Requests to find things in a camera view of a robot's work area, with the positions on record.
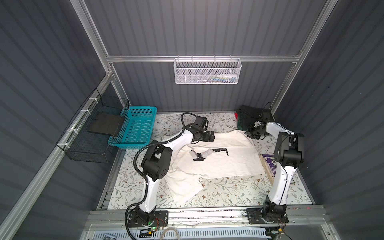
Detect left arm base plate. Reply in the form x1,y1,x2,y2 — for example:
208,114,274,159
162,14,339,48
126,209,169,228

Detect purple printed book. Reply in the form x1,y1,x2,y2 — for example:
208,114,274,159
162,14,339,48
260,154,277,185

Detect aluminium frame rail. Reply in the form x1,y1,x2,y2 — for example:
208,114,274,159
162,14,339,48
106,55,301,63

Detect items in mesh basket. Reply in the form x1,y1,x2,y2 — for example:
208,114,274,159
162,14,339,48
194,74,239,84

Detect white vented cable duct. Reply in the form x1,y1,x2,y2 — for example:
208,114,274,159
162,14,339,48
91,227,272,240

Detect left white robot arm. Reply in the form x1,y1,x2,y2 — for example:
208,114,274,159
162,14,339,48
134,113,215,214

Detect folded dark t shirt stack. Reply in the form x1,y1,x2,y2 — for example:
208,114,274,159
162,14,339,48
236,105,273,131

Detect white mesh wall basket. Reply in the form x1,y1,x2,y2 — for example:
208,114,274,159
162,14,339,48
173,60,242,85

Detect black pad in wire basket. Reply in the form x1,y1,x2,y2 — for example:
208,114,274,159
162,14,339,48
87,113,126,136

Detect teal plastic laundry basket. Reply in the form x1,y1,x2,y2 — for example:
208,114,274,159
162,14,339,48
108,106,157,149

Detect black wire wall basket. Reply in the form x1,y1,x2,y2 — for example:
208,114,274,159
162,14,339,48
57,90,130,164

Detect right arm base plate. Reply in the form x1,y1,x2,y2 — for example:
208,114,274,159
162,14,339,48
245,207,290,225

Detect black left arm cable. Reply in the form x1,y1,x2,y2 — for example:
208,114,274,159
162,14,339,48
123,112,199,240

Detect white t shirt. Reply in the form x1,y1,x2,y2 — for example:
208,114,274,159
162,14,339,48
165,130,265,207

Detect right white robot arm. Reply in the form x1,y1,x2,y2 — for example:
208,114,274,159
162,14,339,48
246,111,305,223

